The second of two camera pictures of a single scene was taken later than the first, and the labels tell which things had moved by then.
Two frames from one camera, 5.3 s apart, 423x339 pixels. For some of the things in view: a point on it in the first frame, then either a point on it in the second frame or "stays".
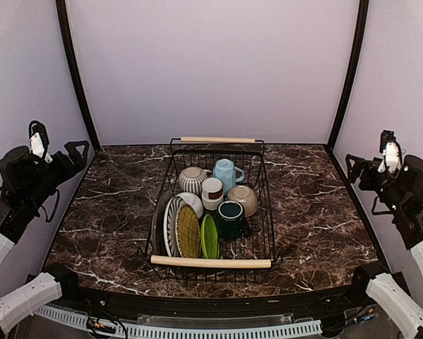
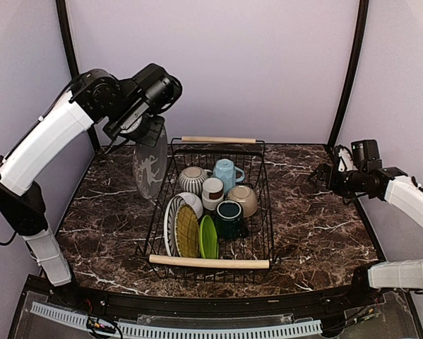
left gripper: [80, 162] → [152, 136]
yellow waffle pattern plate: [188, 232] stays
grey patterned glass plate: [158, 244] → [150, 167]
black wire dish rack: [212, 220] stays
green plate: [210, 238] stays
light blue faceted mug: [225, 169] stays
